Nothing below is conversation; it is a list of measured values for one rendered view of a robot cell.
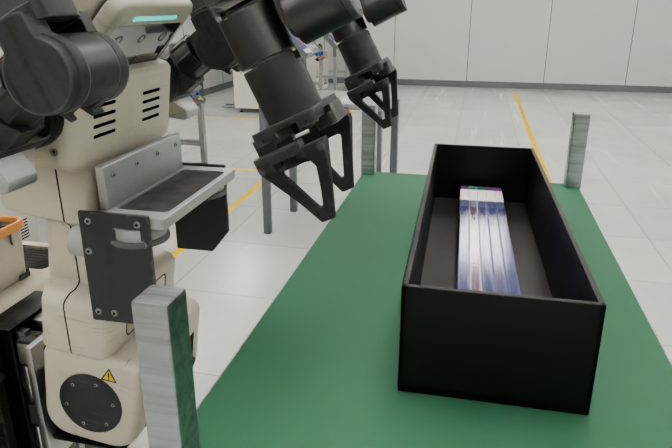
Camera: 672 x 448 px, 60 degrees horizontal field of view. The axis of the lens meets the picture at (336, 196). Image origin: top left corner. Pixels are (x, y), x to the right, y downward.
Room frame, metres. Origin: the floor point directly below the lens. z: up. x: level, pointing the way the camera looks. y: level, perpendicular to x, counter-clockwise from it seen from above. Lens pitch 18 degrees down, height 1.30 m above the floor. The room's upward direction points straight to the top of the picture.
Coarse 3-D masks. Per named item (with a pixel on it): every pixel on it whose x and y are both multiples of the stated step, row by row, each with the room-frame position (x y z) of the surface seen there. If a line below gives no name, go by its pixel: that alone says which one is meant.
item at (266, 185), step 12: (324, 96) 3.32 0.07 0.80; (336, 96) 3.32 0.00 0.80; (348, 108) 3.06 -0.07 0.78; (264, 120) 3.21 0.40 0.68; (396, 120) 3.39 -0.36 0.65; (396, 132) 3.39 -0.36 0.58; (396, 144) 3.39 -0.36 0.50; (396, 156) 3.39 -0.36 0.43; (396, 168) 3.40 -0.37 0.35; (264, 180) 3.21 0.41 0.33; (264, 192) 3.21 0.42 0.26; (264, 204) 3.22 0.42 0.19; (264, 216) 3.22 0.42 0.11; (264, 228) 3.22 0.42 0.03
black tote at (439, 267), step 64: (448, 192) 1.02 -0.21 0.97; (512, 192) 0.99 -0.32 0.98; (448, 256) 0.75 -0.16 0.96; (576, 256) 0.54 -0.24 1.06; (448, 320) 0.46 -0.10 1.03; (512, 320) 0.45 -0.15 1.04; (576, 320) 0.44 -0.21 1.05; (448, 384) 0.46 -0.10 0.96; (512, 384) 0.45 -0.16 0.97; (576, 384) 0.44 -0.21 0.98
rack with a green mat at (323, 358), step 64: (576, 128) 1.12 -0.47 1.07; (384, 192) 1.09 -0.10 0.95; (576, 192) 1.09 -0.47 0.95; (320, 256) 0.78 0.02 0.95; (384, 256) 0.78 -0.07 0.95; (320, 320) 0.60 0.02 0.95; (384, 320) 0.60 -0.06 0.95; (640, 320) 0.60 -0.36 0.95; (192, 384) 0.39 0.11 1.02; (256, 384) 0.48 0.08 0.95; (320, 384) 0.48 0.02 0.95; (384, 384) 0.48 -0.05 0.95; (640, 384) 0.48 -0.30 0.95
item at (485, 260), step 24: (480, 192) 0.94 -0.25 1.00; (480, 216) 0.83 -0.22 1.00; (504, 216) 0.83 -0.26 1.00; (480, 240) 0.73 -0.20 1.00; (504, 240) 0.73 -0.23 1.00; (480, 264) 0.66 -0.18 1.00; (504, 264) 0.66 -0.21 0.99; (456, 288) 0.64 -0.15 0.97; (480, 288) 0.59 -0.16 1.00; (504, 288) 0.59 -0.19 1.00
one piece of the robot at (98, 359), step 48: (144, 96) 0.88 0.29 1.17; (48, 144) 0.71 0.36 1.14; (96, 144) 0.76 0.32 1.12; (144, 144) 0.89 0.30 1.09; (48, 192) 0.78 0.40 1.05; (96, 192) 0.77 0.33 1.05; (48, 240) 0.80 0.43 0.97; (48, 288) 0.77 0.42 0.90; (48, 336) 0.75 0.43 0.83; (96, 336) 0.74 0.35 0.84; (192, 336) 0.91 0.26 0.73; (48, 384) 0.76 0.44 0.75; (96, 384) 0.73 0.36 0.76; (96, 432) 0.74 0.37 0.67
